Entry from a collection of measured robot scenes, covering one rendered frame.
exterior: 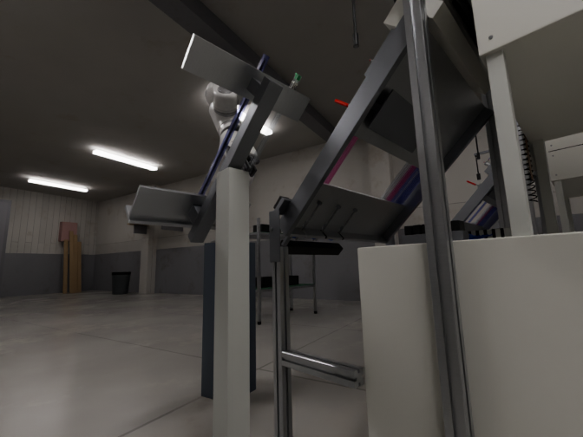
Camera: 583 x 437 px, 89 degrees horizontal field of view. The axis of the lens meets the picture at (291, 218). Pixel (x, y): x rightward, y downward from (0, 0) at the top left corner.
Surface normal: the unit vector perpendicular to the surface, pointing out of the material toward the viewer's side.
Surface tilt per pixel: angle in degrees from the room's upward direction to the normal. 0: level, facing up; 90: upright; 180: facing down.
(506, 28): 90
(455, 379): 90
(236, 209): 90
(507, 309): 90
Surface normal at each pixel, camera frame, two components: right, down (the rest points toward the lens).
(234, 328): 0.70, -0.13
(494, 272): -0.72, -0.09
